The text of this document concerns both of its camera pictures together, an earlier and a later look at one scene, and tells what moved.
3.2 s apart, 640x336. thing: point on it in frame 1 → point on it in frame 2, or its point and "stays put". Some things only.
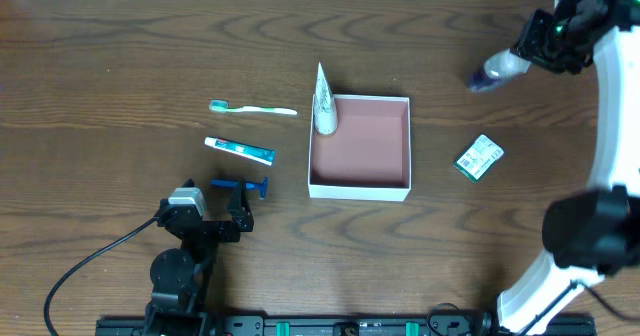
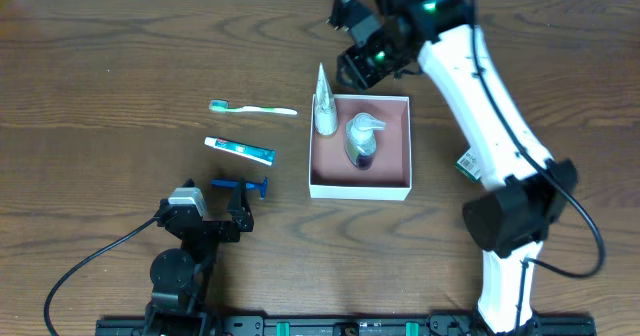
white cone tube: (325, 110) stays put
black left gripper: (215, 227) stays put
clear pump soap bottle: (500, 68) → (361, 140)
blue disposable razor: (248, 185) stays put
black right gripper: (533, 37) → (361, 67)
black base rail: (341, 325) stays put
